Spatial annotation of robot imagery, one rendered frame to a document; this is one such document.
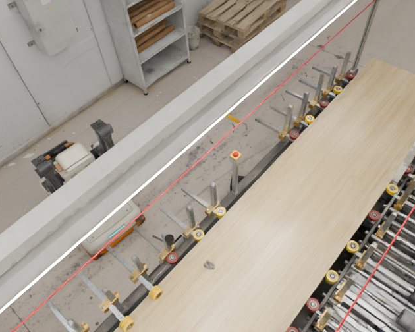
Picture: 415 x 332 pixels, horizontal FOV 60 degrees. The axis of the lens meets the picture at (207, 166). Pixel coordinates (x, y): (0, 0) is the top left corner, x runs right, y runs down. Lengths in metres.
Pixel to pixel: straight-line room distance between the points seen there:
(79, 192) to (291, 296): 1.77
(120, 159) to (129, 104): 3.89
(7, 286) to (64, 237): 0.18
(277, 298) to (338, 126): 1.63
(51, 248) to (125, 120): 3.76
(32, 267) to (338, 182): 2.39
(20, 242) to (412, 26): 6.29
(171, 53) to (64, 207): 4.57
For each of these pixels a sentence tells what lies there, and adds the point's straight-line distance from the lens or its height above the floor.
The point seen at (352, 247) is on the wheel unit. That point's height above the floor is 0.90.
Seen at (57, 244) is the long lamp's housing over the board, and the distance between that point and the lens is 1.14.
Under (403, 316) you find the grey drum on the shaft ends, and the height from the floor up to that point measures 0.85.
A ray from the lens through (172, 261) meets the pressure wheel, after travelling 2.61.
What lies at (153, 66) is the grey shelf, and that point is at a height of 0.14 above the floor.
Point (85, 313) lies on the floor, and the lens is 3.64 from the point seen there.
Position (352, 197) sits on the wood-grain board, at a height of 0.90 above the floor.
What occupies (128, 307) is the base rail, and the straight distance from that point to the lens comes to 2.79.
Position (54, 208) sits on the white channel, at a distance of 1.08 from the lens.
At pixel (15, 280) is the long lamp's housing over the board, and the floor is 2.37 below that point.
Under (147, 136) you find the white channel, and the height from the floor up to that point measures 2.46.
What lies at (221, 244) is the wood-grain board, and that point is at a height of 0.90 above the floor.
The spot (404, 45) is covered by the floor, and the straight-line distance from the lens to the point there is 6.25.
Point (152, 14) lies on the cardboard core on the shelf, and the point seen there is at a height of 0.96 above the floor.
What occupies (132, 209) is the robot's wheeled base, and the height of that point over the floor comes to 0.28.
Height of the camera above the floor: 3.30
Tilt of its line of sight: 53 degrees down
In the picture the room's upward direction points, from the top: 5 degrees counter-clockwise
